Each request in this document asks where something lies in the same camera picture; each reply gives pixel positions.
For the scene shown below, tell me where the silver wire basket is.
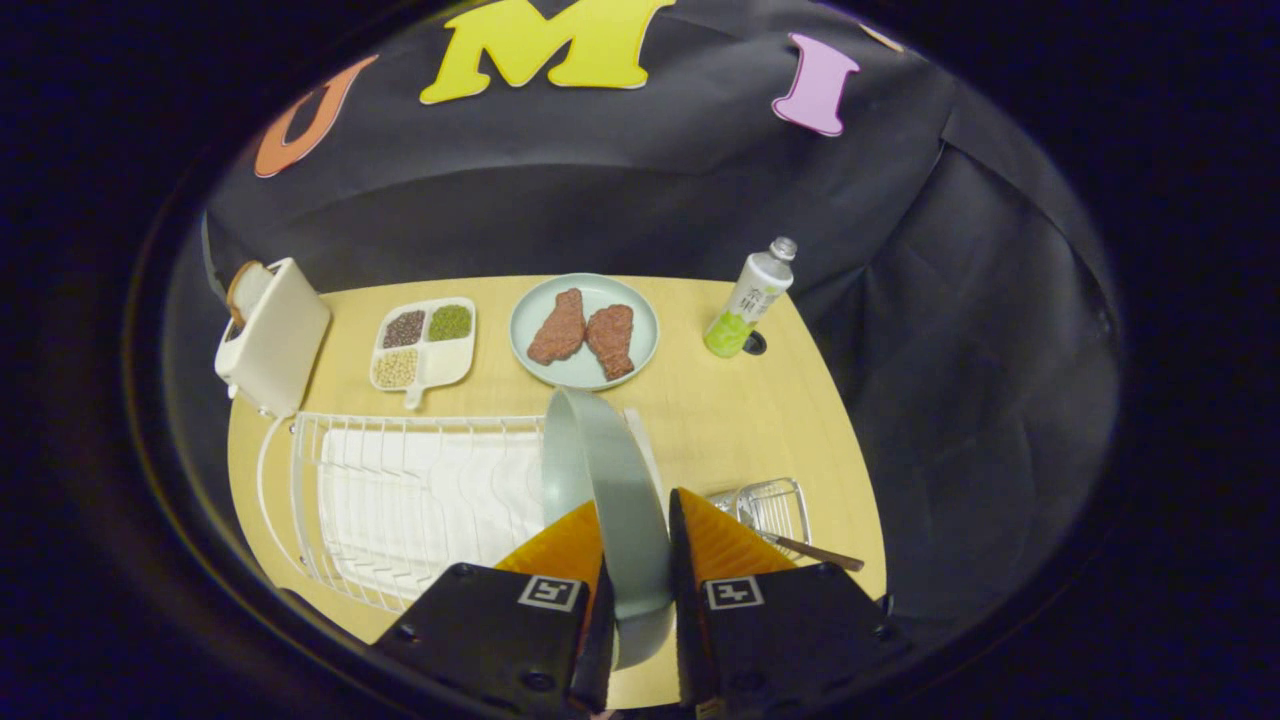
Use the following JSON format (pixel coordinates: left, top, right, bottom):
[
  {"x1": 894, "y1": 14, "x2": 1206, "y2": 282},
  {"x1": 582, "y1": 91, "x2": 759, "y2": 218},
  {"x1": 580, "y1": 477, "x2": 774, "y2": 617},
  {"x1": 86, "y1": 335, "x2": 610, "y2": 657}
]
[{"x1": 708, "y1": 477, "x2": 813, "y2": 561}]

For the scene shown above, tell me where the brown meat piece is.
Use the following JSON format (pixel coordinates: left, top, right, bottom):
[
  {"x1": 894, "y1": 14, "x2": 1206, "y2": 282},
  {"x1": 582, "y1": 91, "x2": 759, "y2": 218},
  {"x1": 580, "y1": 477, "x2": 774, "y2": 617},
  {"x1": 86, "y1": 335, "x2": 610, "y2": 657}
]
[
  {"x1": 585, "y1": 304, "x2": 636, "y2": 381},
  {"x1": 527, "y1": 288, "x2": 588, "y2": 365}
]

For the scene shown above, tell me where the cream toaster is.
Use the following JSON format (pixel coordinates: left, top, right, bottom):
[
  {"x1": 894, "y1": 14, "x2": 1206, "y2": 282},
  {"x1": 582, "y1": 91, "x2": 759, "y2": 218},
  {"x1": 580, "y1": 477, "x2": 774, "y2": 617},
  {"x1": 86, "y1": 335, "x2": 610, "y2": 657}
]
[{"x1": 214, "y1": 257, "x2": 332, "y2": 419}]

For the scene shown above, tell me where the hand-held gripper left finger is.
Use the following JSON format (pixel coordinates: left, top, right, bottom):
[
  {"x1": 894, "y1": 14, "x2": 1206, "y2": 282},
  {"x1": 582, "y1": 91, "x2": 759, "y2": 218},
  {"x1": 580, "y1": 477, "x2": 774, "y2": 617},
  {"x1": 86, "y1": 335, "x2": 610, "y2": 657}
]
[{"x1": 372, "y1": 500, "x2": 616, "y2": 716}]

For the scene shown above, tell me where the bread slice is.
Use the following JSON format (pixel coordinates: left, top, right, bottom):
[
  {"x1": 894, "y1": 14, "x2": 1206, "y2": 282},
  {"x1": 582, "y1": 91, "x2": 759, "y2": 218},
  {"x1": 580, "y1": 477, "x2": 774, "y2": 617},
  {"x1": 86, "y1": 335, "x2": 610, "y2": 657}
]
[{"x1": 226, "y1": 262, "x2": 276, "y2": 329}]

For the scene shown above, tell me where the green and white drink bottle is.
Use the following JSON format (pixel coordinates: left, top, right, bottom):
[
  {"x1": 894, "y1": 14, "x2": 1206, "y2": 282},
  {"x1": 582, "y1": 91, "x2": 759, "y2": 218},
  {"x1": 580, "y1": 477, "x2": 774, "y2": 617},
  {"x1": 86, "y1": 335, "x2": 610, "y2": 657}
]
[{"x1": 703, "y1": 236, "x2": 798, "y2": 359}]

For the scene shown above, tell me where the pale green plate with meat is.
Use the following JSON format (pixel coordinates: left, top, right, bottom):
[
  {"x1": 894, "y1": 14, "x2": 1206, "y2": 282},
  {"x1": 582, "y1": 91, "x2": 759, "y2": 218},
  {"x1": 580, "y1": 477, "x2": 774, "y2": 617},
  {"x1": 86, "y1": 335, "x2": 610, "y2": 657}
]
[{"x1": 509, "y1": 273, "x2": 661, "y2": 391}]

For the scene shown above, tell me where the brown-handled spoon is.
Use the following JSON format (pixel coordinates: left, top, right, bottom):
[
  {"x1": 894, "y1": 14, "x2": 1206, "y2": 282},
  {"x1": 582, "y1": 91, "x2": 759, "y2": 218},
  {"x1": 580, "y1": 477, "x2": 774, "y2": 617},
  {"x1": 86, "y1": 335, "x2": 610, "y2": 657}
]
[{"x1": 750, "y1": 528, "x2": 866, "y2": 573}]

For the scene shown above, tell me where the white drip tray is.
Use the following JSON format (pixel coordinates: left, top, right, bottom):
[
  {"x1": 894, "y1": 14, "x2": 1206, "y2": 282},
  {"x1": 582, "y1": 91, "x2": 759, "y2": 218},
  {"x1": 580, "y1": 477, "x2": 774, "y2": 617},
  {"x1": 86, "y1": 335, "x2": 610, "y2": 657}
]
[{"x1": 318, "y1": 428, "x2": 549, "y2": 601}]

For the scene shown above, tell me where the white wire dish rack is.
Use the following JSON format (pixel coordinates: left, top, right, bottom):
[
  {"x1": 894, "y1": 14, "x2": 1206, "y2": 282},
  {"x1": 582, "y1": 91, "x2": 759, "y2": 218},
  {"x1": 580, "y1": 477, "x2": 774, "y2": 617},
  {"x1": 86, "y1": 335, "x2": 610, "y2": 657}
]
[{"x1": 257, "y1": 408, "x2": 663, "y2": 613}]

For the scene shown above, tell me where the white divided tray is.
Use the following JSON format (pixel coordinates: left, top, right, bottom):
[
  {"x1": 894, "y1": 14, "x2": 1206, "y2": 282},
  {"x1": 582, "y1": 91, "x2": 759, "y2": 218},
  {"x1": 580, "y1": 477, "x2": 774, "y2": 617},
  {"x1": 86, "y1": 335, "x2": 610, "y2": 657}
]
[{"x1": 369, "y1": 297, "x2": 478, "y2": 411}]

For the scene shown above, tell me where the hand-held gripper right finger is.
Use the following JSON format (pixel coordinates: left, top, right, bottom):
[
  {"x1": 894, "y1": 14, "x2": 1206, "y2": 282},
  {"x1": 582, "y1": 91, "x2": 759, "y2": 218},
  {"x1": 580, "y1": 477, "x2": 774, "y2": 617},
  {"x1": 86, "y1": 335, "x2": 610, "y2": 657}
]
[{"x1": 668, "y1": 487, "x2": 913, "y2": 716}]

